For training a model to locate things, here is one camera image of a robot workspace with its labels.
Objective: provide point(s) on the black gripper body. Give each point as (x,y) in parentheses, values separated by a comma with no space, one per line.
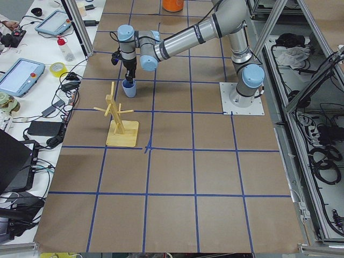
(130,64)

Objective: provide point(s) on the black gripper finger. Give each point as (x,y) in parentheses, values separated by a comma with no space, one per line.
(130,75)

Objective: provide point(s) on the white plastic cup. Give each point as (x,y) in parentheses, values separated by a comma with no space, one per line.
(129,88)

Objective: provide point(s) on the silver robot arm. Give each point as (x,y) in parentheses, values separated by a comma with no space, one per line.
(226,18)

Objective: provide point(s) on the wooden mug tree stand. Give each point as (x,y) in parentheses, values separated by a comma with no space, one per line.
(122,133)

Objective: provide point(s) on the red cap squeeze bottle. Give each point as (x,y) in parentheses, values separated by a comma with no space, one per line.
(68,55)

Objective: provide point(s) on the orange cylindrical bin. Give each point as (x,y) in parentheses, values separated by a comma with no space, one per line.
(173,5)

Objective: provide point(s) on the yellow tape roll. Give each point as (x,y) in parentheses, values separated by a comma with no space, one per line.
(57,69)

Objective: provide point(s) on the far teach pendant tablet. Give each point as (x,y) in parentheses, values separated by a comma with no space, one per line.
(55,24)

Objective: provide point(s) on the teach pendant tablet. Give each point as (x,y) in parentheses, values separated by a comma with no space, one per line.
(55,24)
(21,77)

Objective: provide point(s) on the black power adapter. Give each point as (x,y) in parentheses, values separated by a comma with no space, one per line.
(44,128)

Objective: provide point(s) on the near teach pendant tablet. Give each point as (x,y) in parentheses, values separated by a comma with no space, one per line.
(21,77)

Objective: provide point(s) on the black laptop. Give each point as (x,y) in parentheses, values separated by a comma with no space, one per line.
(17,163)

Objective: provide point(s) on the white crumpled cloth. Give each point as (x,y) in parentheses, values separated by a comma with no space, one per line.
(294,57)

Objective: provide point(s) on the aluminium frame post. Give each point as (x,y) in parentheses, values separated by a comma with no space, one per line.
(77,22)

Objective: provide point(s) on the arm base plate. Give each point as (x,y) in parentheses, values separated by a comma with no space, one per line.
(235,104)

